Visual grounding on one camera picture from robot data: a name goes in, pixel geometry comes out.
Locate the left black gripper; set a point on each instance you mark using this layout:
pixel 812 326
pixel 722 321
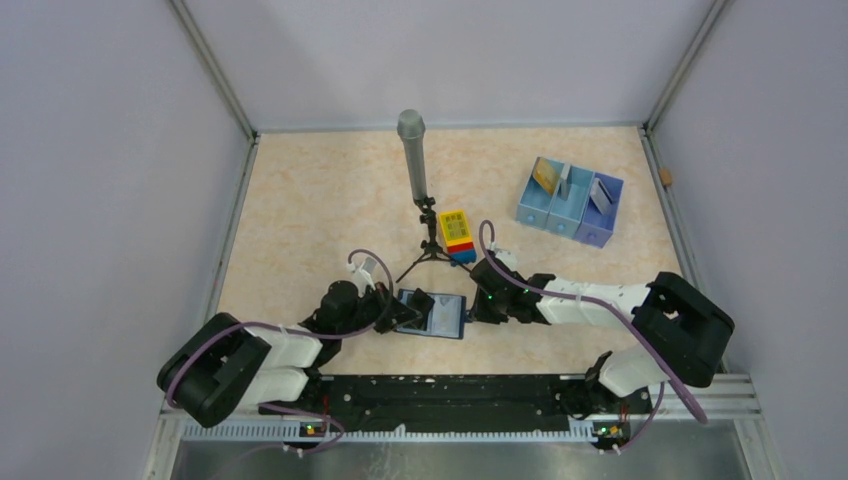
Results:
pixel 392 310

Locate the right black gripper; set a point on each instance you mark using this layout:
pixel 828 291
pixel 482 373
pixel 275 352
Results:
pixel 482 314

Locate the black credit card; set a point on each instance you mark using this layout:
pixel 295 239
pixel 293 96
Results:
pixel 422 303
pixel 564 188

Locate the dark blue card holder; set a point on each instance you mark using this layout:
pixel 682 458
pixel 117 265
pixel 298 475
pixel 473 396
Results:
pixel 446 319

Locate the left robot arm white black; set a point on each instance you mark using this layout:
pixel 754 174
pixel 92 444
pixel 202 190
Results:
pixel 229 364

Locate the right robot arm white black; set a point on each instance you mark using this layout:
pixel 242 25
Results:
pixel 681 334

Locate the gold credit card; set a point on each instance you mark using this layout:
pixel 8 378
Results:
pixel 547 174

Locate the silver credit card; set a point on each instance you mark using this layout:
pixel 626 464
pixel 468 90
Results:
pixel 600 197

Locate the yellow red blue toy block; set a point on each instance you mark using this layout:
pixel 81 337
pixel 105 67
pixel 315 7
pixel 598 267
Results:
pixel 457 236

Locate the black tripod stand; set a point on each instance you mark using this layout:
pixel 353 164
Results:
pixel 432 251

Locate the light blue drawer left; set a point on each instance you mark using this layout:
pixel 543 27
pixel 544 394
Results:
pixel 533 205

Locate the light blue drawer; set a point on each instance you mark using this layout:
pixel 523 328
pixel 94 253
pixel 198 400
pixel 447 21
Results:
pixel 564 217
pixel 533 205

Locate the light blue drawer middle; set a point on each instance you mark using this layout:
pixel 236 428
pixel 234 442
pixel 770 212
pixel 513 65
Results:
pixel 564 217

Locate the purple drawer right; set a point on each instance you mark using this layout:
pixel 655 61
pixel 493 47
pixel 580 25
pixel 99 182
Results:
pixel 597 226

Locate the grey microphone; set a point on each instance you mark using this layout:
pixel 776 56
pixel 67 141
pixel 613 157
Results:
pixel 411 130

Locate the small wooden knob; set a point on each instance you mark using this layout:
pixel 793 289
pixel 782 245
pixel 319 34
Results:
pixel 665 177

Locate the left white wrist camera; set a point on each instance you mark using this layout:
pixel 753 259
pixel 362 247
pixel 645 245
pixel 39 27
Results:
pixel 362 274

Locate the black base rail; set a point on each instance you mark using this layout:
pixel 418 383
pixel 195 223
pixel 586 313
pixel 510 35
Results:
pixel 464 403

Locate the white cable duct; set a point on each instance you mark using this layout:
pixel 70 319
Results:
pixel 293 431

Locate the aluminium frame front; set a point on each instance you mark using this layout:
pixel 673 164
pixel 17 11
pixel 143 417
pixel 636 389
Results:
pixel 735 445

